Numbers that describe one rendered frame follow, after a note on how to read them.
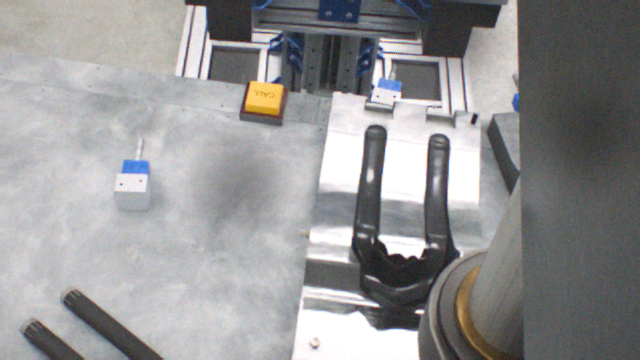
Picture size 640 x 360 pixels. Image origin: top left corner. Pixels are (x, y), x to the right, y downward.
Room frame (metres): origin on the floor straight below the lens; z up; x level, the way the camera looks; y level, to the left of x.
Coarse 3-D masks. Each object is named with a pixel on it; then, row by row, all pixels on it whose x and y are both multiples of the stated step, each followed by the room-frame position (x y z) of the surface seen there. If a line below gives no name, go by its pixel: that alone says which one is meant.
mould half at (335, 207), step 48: (336, 96) 1.01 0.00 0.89; (336, 144) 0.91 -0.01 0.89; (336, 192) 0.81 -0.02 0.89; (384, 192) 0.82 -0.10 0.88; (336, 240) 0.69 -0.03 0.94; (384, 240) 0.70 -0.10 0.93; (480, 240) 0.72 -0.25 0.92; (336, 288) 0.64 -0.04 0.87; (336, 336) 0.57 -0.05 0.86; (384, 336) 0.58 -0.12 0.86
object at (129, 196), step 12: (132, 168) 0.84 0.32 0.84; (144, 168) 0.84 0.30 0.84; (120, 180) 0.80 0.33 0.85; (132, 180) 0.81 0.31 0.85; (144, 180) 0.81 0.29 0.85; (120, 192) 0.78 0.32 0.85; (132, 192) 0.79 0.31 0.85; (144, 192) 0.79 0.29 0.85; (120, 204) 0.78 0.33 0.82; (132, 204) 0.78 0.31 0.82; (144, 204) 0.79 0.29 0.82
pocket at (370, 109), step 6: (366, 102) 1.02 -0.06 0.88; (366, 108) 1.02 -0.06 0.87; (372, 108) 1.02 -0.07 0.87; (378, 108) 1.02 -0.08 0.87; (384, 108) 1.01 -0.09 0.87; (390, 108) 1.02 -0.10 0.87; (366, 114) 1.00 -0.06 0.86; (372, 114) 1.01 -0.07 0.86; (378, 114) 1.01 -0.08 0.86; (384, 114) 1.01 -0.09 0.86; (390, 114) 1.01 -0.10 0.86
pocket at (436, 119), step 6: (426, 108) 1.01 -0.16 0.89; (426, 114) 1.01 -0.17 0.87; (432, 114) 1.01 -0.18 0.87; (438, 114) 1.01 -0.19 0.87; (444, 114) 1.02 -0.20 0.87; (426, 120) 1.01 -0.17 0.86; (432, 120) 1.01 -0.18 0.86; (438, 120) 1.01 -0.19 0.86; (444, 120) 1.01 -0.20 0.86; (450, 120) 1.01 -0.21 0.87; (444, 126) 1.00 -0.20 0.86; (450, 126) 1.00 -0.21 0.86
